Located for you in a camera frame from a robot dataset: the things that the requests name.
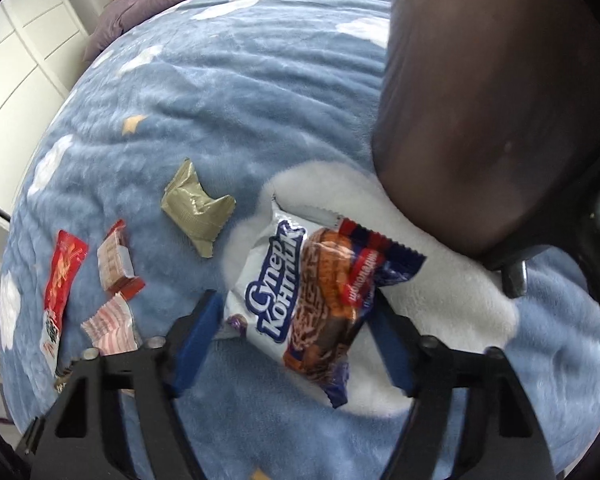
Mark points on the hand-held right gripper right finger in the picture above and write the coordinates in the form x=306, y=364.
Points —
x=394, y=355

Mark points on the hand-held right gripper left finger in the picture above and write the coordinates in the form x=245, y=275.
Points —
x=195, y=342

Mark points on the white and blue cookie packet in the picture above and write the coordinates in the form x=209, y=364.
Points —
x=270, y=280

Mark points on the pink striped snack packet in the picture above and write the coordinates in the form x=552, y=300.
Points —
x=112, y=322

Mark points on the red wafer snack packet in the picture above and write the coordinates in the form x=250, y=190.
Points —
x=115, y=260

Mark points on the olive gold snack packet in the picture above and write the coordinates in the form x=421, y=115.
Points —
x=195, y=205

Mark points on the long red snack packet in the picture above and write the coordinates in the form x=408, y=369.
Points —
x=62, y=275

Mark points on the brown metallic trash bin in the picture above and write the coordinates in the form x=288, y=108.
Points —
x=480, y=110

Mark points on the white wardrobe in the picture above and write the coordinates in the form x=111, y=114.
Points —
x=30, y=35

